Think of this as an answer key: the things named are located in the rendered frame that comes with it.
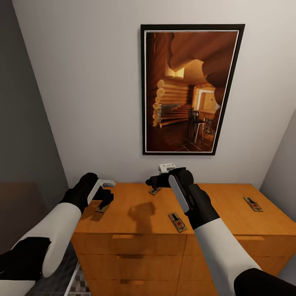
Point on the mousetrap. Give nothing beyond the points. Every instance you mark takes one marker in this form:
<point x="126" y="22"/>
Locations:
<point x="180" y="226"/>
<point x="253" y="204"/>
<point x="155" y="190"/>
<point x="103" y="206"/>

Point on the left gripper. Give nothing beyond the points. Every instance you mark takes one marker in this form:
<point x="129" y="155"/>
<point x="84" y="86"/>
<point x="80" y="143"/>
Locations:
<point x="104" y="195"/>

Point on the cabinet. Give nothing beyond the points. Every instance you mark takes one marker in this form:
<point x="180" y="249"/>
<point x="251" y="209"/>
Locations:
<point x="134" y="249"/>

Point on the door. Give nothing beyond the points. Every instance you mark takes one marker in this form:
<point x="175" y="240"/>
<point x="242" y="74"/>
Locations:
<point x="32" y="178"/>

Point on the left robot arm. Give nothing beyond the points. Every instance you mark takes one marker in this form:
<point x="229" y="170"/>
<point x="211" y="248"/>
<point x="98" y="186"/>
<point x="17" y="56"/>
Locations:
<point x="40" y="251"/>

